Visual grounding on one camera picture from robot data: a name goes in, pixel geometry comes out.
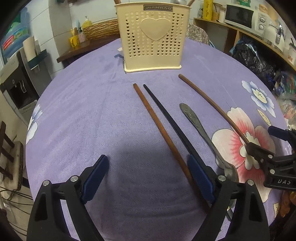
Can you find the person's right hand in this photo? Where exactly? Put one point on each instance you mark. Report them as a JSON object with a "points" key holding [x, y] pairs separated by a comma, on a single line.
{"points": [[286, 202]]}

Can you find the yellow soap bottle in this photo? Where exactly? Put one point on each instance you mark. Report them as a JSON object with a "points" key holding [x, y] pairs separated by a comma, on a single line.
{"points": [[87, 23]]}

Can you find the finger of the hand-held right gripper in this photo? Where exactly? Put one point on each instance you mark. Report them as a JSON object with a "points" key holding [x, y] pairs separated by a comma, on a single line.
{"points": [[277, 132], [256, 150]]}

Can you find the black chopstick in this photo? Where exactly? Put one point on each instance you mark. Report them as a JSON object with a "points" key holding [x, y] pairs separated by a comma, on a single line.
{"points": [[166, 113]]}

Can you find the wooden stool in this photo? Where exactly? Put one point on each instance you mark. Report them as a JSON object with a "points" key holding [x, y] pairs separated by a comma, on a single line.
{"points": [[13, 157]]}

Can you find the white microwave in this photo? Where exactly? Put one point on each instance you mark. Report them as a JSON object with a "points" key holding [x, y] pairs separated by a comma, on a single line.
{"points": [[238, 15]]}

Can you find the small pink dotted bottle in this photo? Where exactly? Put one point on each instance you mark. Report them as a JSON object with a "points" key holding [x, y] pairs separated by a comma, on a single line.
{"points": [[81, 36]]}

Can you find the colourful printed plastic bag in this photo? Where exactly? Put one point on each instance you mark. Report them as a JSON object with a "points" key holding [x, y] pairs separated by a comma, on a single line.
{"points": [[285, 83]]}

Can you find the beige plastic cutlery holder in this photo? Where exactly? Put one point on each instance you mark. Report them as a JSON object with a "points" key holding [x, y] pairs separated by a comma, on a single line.
{"points": [[152, 41]]}

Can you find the brown wooden cabinet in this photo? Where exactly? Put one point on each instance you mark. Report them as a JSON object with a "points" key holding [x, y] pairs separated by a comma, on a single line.
{"points": [[76, 52]]}

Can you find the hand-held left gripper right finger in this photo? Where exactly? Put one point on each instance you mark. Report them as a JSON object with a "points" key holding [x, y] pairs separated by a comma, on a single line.
{"points": [[200, 178]]}

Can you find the clear bag of colourful goods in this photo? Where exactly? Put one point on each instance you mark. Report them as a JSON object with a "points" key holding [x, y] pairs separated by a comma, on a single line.
{"points": [[289, 111]]}

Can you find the beige paper roll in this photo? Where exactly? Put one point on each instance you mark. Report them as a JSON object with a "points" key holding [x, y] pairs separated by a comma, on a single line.
{"points": [[30, 48]]}

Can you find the purple floral tablecloth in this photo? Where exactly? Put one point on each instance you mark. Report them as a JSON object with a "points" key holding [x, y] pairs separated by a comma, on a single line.
{"points": [[92, 115]]}

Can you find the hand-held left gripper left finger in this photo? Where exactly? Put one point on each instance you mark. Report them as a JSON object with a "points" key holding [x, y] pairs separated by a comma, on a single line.
{"points": [[94, 178]]}

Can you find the small wicker holder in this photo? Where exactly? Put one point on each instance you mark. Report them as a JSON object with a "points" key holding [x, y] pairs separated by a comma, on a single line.
{"points": [[216, 14]]}

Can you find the white cup red label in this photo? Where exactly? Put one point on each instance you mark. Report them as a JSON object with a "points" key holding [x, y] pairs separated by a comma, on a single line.
{"points": [[291, 53]]}

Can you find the black plastic bag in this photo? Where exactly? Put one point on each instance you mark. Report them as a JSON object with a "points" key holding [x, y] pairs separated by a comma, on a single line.
{"points": [[252, 60]]}

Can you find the white electric kettle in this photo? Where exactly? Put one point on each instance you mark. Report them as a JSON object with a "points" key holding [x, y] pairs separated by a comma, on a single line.
{"points": [[274, 34]]}

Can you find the woven basket basin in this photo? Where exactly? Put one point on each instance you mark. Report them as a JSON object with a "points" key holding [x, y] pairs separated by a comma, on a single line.
{"points": [[101, 29]]}

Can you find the steel spoon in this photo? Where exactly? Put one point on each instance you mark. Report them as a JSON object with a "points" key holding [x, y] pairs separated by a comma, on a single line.
{"points": [[196, 122]]}

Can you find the grey floral cloth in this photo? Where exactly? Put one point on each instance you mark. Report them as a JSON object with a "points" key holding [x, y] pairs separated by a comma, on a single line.
{"points": [[196, 32]]}

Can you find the blue toothbrush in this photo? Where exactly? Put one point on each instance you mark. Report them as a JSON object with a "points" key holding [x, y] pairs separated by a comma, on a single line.
{"points": [[77, 24]]}

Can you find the wooden shelf unit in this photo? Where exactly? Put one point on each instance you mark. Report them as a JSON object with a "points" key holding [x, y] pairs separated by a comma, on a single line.
{"points": [[215, 25]]}

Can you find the water dispenser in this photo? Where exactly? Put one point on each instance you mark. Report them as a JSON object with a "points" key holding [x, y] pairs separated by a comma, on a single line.
{"points": [[16, 88]]}

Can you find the yellow canister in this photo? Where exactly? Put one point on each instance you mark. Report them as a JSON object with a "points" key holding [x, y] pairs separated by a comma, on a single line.
{"points": [[207, 9]]}

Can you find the yellow mug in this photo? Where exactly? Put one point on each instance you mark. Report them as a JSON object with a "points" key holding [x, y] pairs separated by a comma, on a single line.
{"points": [[74, 41]]}

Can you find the blue water jug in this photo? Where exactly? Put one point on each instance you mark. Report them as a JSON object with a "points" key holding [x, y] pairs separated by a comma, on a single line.
{"points": [[13, 30]]}

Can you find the jar with beige lid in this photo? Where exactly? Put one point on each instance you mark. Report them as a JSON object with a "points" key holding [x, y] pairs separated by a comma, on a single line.
{"points": [[264, 8]]}

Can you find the green instant noodle cup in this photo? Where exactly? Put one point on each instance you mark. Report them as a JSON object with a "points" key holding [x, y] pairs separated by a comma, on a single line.
{"points": [[245, 2]]}

